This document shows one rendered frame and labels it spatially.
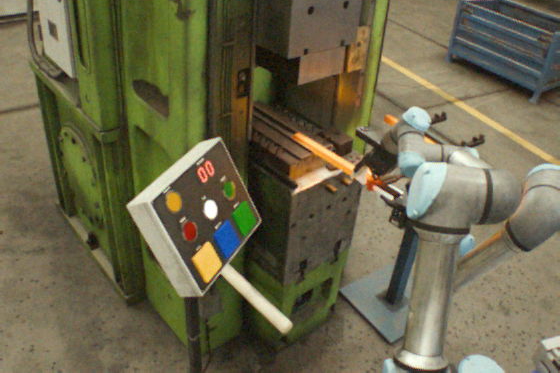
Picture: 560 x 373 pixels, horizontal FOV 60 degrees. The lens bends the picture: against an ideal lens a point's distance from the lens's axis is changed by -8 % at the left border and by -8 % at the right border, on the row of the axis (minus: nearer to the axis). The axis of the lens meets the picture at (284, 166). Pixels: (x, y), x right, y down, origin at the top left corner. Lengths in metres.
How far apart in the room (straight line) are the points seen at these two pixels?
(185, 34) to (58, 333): 1.59
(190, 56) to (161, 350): 1.39
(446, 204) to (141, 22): 1.20
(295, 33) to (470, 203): 0.75
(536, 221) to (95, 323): 1.96
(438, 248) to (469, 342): 1.64
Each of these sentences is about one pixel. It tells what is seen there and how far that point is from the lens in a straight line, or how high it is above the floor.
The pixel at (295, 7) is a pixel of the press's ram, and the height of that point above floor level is 1.52.
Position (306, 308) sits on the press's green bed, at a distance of 2.37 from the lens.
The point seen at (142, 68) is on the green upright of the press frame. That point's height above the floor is 1.21.
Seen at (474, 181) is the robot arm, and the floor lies 1.40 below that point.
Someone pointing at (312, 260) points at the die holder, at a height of 0.53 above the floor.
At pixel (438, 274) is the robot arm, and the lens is 1.05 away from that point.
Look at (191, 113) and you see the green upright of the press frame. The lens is 1.56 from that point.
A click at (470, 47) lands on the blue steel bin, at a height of 0.25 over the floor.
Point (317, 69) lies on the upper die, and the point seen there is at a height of 1.31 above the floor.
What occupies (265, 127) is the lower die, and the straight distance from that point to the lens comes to 1.92.
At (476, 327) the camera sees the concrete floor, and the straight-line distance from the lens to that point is 2.73.
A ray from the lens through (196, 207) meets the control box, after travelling 1.32.
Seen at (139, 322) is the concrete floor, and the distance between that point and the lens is 2.52.
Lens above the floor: 1.93
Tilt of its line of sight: 33 degrees down
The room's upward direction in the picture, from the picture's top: 5 degrees clockwise
